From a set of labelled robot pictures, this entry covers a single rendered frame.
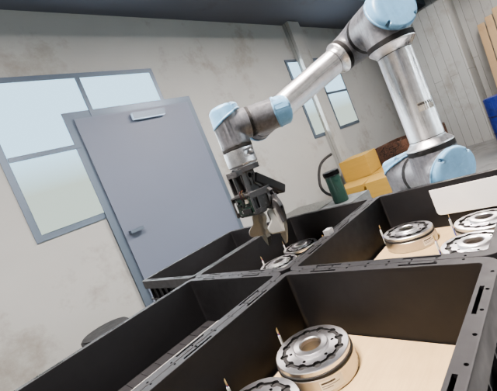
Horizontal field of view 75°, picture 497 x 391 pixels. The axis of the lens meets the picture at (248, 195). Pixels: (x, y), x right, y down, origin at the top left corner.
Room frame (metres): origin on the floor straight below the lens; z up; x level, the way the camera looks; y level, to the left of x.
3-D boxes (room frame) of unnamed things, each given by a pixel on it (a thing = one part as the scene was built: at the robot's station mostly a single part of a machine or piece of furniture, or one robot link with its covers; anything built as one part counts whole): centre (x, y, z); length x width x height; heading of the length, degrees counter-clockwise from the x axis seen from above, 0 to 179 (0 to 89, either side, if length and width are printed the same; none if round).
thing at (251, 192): (0.79, -0.01, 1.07); 0.09 x 0.08 x 0.12; 134
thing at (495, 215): (0.59, -0.39, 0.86); 0.05 x 0.05 x 0.01
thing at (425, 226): (0.69, -0.29, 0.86); 0.10 x 0.10 x 0.01
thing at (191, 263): (1.00, 0.16, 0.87); 0.40 x 0.30 x 0.11; 134
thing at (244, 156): (0.79, -0.02, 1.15); 0.08 x 0.08 x 0.05
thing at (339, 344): (0.41, 0.00, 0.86); 0.10 x 0.10 x 0.01
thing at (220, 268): (0.78, -0.05, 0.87); 0.40 x 0.30 x 0.11; 134
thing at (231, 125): (0.79, -0.02, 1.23); 0.09 x 0.08 x 0.11; 97
